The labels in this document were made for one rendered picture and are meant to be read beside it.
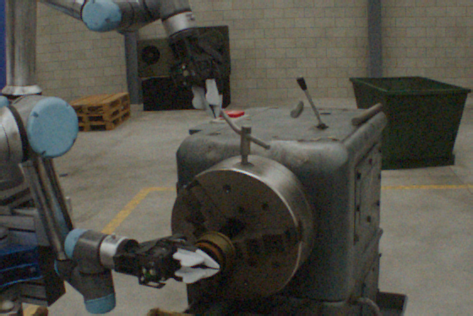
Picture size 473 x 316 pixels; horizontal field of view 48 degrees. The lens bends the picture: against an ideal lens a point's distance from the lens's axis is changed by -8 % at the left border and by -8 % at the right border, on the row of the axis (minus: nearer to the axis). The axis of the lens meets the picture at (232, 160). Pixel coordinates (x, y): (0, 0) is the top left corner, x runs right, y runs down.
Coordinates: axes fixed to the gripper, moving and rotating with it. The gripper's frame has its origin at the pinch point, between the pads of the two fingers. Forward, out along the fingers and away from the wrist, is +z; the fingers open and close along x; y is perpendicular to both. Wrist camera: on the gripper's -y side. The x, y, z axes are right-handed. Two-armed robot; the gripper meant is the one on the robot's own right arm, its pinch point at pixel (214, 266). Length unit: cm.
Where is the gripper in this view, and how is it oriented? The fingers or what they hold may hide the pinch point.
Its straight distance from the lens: 110.6
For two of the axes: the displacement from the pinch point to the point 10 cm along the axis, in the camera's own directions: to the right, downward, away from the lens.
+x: -0.5, -9.7, -2.4
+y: -4.4, 2.4, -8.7
